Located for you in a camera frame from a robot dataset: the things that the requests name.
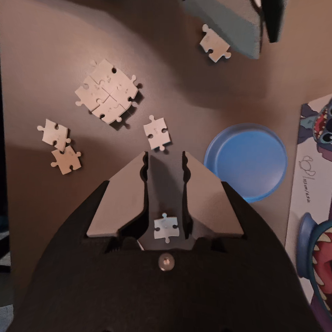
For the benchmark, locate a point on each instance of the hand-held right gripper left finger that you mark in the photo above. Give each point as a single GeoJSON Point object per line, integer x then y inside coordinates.
{"type": "Point", "coordinates": [122, 205]}

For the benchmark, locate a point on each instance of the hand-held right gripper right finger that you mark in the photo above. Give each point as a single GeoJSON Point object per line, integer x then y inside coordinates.
{"type": "Point", "coordinates": [210, 205]}

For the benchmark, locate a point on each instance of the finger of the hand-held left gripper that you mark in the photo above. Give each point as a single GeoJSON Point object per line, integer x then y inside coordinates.
{"type": "Point", "coordinates": [275, 18]}
{"type": "Point", "coordinates": [228, 23]}

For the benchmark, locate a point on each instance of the white puzzle piece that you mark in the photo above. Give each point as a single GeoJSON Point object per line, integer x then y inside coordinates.
{"type": "Point", "coordinates": [157, 133]}
{"type": "Point", "coordinates": [66, 160]}
{"type": "Point", "coordinates": [216, 45]}
{"type": "Point", "coordinates": [54, 134]}
{"type": "Point", "coordinates": [166, 227]}

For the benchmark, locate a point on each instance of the assembled white puzzle pieces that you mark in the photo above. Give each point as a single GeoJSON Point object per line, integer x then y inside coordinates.
{"type": "Point", "coordinates": [106, 90]}

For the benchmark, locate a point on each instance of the cartoon print puzzle box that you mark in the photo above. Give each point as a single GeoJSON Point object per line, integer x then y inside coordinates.
{"type": "Point", "coordinates": [306, 181]}

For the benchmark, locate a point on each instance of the blue round plastic stand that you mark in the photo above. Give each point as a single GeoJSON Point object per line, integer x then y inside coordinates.
{"type": "Point", "coordinates": [246, 160]}

